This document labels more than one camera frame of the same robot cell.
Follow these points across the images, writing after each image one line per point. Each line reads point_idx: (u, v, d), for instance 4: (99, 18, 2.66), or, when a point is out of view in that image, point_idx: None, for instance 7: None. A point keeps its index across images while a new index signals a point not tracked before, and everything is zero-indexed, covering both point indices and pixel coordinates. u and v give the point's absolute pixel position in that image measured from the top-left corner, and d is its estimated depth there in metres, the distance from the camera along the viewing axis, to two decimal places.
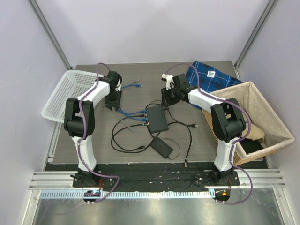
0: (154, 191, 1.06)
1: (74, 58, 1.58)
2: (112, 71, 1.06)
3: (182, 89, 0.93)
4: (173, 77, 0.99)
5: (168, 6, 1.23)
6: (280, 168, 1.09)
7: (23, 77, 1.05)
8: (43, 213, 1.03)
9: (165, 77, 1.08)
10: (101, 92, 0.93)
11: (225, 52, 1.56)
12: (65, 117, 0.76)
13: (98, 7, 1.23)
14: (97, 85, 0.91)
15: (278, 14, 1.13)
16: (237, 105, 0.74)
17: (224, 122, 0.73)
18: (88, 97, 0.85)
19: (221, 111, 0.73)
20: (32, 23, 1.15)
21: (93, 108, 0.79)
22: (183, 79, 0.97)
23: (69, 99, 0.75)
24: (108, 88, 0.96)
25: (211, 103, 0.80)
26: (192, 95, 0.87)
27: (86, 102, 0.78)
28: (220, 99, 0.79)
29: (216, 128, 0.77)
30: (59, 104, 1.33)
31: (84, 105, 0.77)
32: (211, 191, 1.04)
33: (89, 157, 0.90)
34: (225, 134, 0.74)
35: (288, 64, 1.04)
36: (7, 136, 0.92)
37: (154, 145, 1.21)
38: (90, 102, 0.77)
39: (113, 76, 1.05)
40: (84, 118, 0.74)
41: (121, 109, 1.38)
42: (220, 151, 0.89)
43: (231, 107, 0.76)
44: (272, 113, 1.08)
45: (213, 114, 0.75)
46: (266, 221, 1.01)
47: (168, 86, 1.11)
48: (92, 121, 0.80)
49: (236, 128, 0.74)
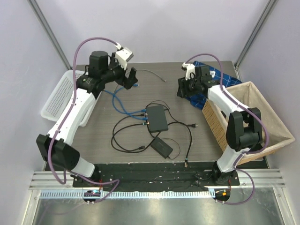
0: (154, 191, 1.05)
1: (74, 58, 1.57)
2: (93, 56, 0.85)
3: (203, 82, 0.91)
4: (196, 67, 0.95)
5: (167, 6, 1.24)
6: (280, 168, 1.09)
7: (24, 76, 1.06)
8: (43, 214, 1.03)
9: (185, 65, 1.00)
10: (81, 108, 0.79)
11: (225, 53, 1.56)
12: (43, 155, 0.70)
13: (98, 7, 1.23)
14: (73, 103, 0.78)
15: (277, 15, 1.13)
16: (258, 118, 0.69)
17: (240, 132, 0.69)
18: (62, 132, 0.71)
19: (238, 120, 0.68)
20: (32, 22, 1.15)
21: (67, 146, 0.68)
22: (205, 71, 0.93)
23: (40, 140, 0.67)
24: (91, 95, 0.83)
25: (231, 109, 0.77)
26: (213, 93, 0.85)
27: (58, 144, 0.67)
28: (242, 106, 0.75)
29: (230, 135, 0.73)
30: (58, 104, 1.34)
31: (56, 146, 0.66)
32: (211, 191, 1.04)
33: (84, 169, 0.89)
34: (237, 143, 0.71)
35: (288, 65, 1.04)
36: (7, 136, 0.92)
37: (154, 145, 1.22)
38: (59, 147, 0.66)
39: (97, 66, 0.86)
40: (50, 163, 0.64)
41: (125, 110, 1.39)
42: (226, 155, 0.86)
43: (251, 118, 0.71)
44: (272, 113, 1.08)
45: (231, 122, 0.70)
46: (266, 221, 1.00)
47: (187, 76, 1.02)
48: (70, 156, 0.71)
49: (250, 140, 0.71)
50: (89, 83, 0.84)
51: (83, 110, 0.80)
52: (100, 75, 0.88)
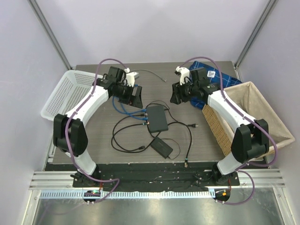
0: (154, 191, 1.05)
1: (74, 58, 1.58)
2: (114, 66, 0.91)
3: (201, 86, 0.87)
4: (192, 71, 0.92)
5: (167, 6, 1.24)
6: (280, 168, 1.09)
7: (24, 77, 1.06)
8: (43, 214, 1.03)
9: (179, 70, 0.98)
10: (96, 101, 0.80)
11: (225, 53, 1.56)
12: (54, 135, 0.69)
13: (98, 7, 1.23)
14: (91, 93, 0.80)
15: (277, 16, 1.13)
16: (266, 131, 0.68)
17: (247, 147, 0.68)
18: (79, 113, 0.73)
19: (247, 135, 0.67)
20: (32, 22, 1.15)
21: (83, 127, 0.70)
22: (202, 74, 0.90)
23: (57, 116, 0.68)
24: (106, 94, 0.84)
25: (236, 122, 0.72)
26: (215, 101, 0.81)
27: (75, 122, 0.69)
28: (248, 117, 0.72)
29: (236, 149, 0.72)
30: (58, 104, 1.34)
31: (72, 124, 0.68)
32: (211, 191, 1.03)
33: (86, 164, 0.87)
34: (244, 157, 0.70)
35: (288, 65, 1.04)
36: (7, 136, 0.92)
37: (154, 145, 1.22)
38: (78, 123, 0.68)
39: (115, 74, 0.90)
40: (68, 141, 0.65)
41: (125, 110, 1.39)
42: (228, 161, 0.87)
43: (258, 131, 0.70)
44: (272, 113, 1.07)
45: (238, 137, 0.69)
46: (266, 221, 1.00)
47: (181, 81, 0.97)
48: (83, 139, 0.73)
49: (257, 152, 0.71)
50: (107, 82, 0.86)
51: (97, 104, 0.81)
52: (115, 80, 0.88)
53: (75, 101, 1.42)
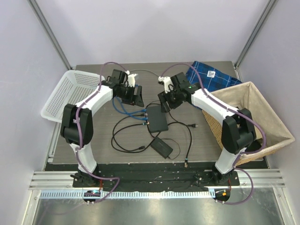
0: (154, 191, 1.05)
1: (74, 58, 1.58)
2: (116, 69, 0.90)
3: (183, 89, 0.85)
4: (171, 78, 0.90)
5: (167, 6, 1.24)
6: (280, 168, 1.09)
7: (24, 77, 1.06)
8: (43, 214, 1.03)
9: (161, 79, 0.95)
10: (102, 97, 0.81)
11: (225, 53, 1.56)
12: (62, 124, 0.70)
13: (98, 7, 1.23)
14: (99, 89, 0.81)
15: (277, 15, 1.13)
16: (251, 118, 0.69)
17: (236, 136, 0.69)
18: (88, 104, 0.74)
19: (234, 125, 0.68)
20: (32, 22, 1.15)
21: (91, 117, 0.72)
22: (182, 78, 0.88)
23: (67, 105, 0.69)
24: (111, 93, 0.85)
25: (222, 114, 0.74)
26: (198, 99, 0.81)
27: (85, 110, 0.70)
28: (231, 109, 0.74)
29: (227, 140, 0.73)
30: (58, 104, 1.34)
31: (82, 113, 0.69)
32: (211, 191, 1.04)
33: (88, 161, 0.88)
34: (236, 147, 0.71)
35: (288, 65, 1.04)
36: (7, 136, 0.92)
37: (154, 145, 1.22)
38: (88, 111, 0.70)
39: (117, 76, 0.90)
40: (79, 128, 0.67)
41: (125, 110, 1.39)
42: (223, 157, 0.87)
43: (243, 119, 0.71)
44: (272, 113, 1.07)
45: (226, 128, 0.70)
46: (266, 221, 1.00)
47: (166, 89, 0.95)
48: (90, 130, 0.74)
49: (247, 140, 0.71)
50: (111, 83, 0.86)
51: (102, 101, 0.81)
52: (118, 82, 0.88)
53: (75, 101, 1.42)
